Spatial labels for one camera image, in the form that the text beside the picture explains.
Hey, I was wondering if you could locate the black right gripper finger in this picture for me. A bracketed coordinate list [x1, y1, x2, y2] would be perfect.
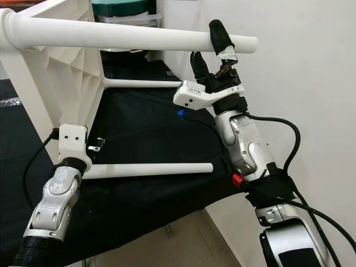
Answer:
[209, 19, 240, 63]
[189, 51, 207, 81]

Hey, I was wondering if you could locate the black tablecloth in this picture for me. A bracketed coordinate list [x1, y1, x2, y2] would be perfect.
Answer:
[0, 56, 254, 267]

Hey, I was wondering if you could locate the black metal wok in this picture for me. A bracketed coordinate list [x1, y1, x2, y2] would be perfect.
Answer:
[101, 49, 142, 56]

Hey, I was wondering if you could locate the white plastic table top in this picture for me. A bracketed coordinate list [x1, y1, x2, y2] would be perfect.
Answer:
[0, 0, 106, 167]

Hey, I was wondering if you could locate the green pot lid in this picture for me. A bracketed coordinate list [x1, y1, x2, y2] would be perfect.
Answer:
[92, 0, 156, 17]

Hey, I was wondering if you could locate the clear tape strip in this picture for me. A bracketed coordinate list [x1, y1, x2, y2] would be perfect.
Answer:
[0, 97, 22, 107]

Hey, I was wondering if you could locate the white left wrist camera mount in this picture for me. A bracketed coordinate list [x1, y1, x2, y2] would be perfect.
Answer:
[58, 123, 93, 170]

